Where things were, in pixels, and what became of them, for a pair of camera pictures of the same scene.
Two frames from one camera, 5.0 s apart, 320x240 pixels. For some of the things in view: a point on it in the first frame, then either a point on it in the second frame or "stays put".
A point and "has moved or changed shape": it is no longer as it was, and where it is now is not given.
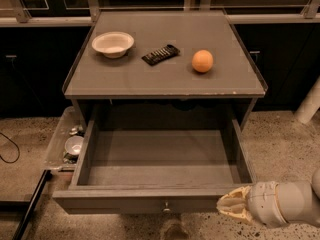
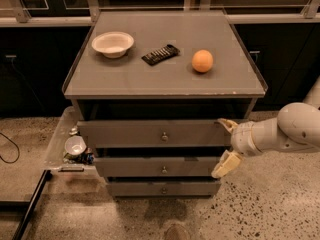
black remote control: (161, 55) stays put
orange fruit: (202, 60) stays put
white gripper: (263, 202) to (242, 138)
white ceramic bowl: (114, 44) stays put
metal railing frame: (73, 5) stays put
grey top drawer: (156, 159) has moved or changed shape
